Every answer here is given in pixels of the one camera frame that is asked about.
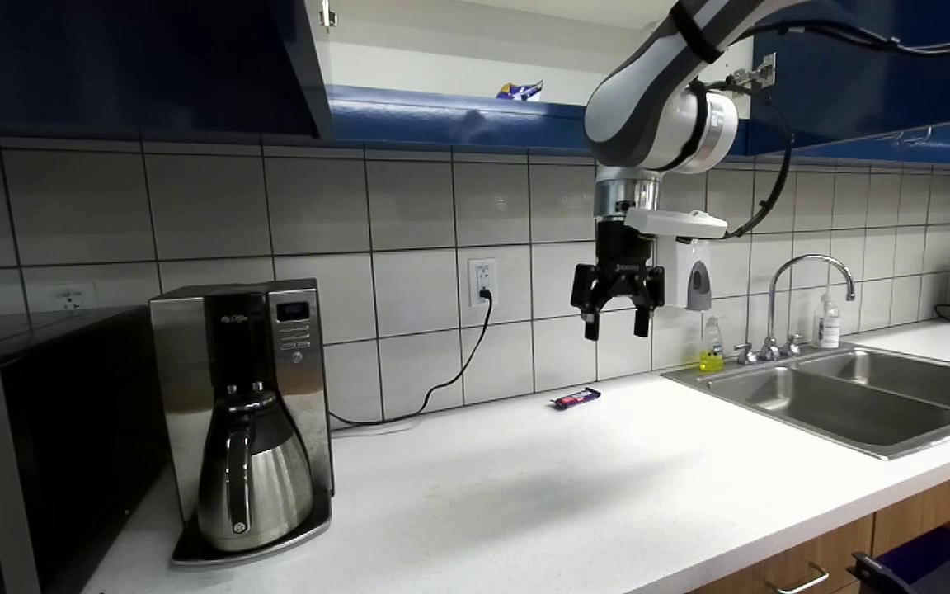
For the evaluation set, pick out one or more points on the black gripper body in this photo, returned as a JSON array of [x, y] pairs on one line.
[[620, 269]]

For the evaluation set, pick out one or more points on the blue snack packet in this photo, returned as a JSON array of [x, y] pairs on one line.
[[522, 90]]

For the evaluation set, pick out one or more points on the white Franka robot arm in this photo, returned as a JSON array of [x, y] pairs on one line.
[[642, 102]]

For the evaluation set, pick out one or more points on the metal cabinet hinge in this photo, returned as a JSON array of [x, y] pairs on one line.
[[761, 72]]

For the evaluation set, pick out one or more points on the open white cabinet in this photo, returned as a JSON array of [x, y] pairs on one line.
[[430, 69]]

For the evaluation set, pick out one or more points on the blue cabinet door with hinge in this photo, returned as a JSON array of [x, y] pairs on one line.
[[881, 94]]

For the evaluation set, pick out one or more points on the closed blue cabinet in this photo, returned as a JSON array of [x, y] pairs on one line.
[[916, 141]]

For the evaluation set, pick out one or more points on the wooden lower cabinet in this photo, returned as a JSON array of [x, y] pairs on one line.
[[938, 509]]

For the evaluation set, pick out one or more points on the dark blue cabinet door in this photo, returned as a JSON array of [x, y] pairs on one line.
[[112, 69]]

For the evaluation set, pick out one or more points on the yellow dish soap bottle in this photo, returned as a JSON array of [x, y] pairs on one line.
[[706, 354]]

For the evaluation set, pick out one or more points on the small dark candy bar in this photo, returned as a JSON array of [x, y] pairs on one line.
[[574, 398]]

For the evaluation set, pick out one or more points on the chrome sink faucet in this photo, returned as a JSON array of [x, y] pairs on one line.
[[792, 264]]

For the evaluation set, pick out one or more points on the small white pump bottle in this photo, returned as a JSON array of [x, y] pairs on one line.
[[828, 326]]

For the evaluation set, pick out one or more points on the stainless steel double sink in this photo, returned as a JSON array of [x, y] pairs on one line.
[[827, 400]]

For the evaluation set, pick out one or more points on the black steel coffee maker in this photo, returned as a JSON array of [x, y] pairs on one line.
[[299, 365]]

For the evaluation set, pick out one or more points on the stainless steel carafe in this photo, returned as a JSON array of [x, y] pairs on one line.
[[256, 484]]

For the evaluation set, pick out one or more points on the dark blue chair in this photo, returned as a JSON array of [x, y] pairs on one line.
[[938, 561]]

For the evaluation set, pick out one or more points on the black microwave oven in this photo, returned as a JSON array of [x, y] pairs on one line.
[[68, 440]]

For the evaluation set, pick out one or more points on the white wall soap dispenser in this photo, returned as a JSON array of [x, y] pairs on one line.
[[695, 275]]

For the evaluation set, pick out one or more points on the white wall outlet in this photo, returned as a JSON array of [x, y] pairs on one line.
[[71, 299], [484, 275]]

